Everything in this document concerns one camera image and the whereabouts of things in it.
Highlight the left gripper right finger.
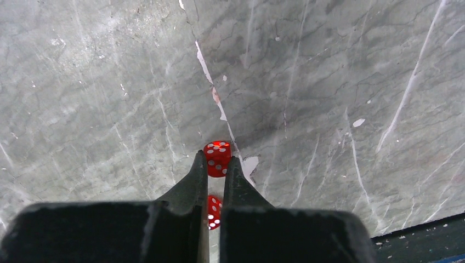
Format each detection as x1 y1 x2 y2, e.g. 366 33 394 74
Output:
219 157 376 262

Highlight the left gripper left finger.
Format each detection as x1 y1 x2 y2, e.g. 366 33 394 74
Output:
1 151 208 262

